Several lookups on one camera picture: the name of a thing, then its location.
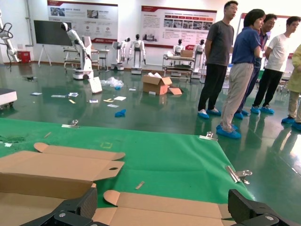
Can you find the open cardboard shipping box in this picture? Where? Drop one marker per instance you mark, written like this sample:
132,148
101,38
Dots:
152,87

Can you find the man in grey t-shirt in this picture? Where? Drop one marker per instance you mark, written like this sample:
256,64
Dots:
219,42

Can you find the white humanoid robot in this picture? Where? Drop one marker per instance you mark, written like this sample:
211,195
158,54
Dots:
137,56
122,50
178,49
200,50

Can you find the white wall board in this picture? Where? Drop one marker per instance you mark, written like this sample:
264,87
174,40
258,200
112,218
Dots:
281,26

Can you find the wide wall poster with photos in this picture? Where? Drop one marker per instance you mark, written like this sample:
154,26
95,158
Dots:
178,26

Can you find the white paper sheet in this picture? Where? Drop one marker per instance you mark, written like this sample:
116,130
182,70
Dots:
73,94
36,93
113,106
120,98

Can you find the cardboard box with dented corner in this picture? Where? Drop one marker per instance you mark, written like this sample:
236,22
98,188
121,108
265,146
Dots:
47,164

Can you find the silver binder clip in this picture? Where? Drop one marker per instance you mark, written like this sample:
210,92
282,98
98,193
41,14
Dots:
208,137
238,175
70,125

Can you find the blue shoe cover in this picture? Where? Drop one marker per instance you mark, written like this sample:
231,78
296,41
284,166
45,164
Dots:
120,113

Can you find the flat cardboard piece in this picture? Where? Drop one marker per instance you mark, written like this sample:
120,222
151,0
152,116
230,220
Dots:
176,91

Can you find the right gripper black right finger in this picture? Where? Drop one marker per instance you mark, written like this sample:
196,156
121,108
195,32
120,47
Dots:
242,207

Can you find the small wooden stick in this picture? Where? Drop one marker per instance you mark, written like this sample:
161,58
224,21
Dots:
47,134
140,185

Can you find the black screen on stand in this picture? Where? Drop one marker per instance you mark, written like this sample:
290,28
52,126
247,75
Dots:
51,33

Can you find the person in yellow coat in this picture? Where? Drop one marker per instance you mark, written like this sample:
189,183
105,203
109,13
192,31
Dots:
296,75

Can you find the metal rack table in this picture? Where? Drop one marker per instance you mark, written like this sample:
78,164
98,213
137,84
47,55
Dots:
68,50

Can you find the white machine base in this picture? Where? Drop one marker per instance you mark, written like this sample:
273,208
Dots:
7,96

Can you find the metal rack cart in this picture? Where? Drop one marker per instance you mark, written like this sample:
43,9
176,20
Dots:
177,68

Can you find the white tilted box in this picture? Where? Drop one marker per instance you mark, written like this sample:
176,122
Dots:
96,85

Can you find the clear plastic bags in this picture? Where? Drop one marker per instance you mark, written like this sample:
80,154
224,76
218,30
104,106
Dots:
113,82

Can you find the woman in blue shirt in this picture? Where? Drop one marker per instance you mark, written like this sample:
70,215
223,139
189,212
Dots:
244,47

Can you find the wall poster with red header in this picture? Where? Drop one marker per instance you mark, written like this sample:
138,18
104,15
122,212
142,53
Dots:
101,21

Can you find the green table cloth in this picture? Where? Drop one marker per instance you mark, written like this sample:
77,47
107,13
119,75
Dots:
164,160

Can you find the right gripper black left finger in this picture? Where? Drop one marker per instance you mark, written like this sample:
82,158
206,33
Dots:
87,202

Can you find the white industrial robot arm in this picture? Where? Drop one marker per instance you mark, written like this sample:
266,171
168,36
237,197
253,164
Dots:
9,46

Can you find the red box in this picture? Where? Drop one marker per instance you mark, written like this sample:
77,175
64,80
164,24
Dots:
23,57

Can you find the yellow strip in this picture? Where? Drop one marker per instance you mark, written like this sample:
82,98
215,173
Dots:
108,100
71,101

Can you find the black stool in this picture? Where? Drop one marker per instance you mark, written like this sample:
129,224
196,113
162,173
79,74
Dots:
102,60

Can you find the white wheeled robot leaning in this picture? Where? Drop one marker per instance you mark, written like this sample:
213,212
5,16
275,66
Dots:
85,61

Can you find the man in white t-shirt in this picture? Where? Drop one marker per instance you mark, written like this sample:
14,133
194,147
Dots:
278,51

